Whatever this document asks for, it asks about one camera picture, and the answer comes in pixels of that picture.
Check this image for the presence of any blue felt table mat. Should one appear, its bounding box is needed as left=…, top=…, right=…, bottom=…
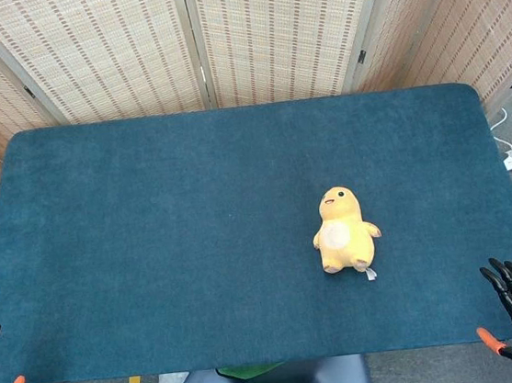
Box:
left=0, top=73, right=512, bottom=383

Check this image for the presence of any yellow plush duck toy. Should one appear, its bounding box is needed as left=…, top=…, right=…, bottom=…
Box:
left=307, top=182, right=387, bottom=288

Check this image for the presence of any white power cable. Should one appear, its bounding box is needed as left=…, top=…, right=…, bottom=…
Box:
left=486, top=106, right=512, bottom=157

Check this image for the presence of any green cloth piece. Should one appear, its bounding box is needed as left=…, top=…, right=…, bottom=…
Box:
left=215, top=359, right=288, bottom=383

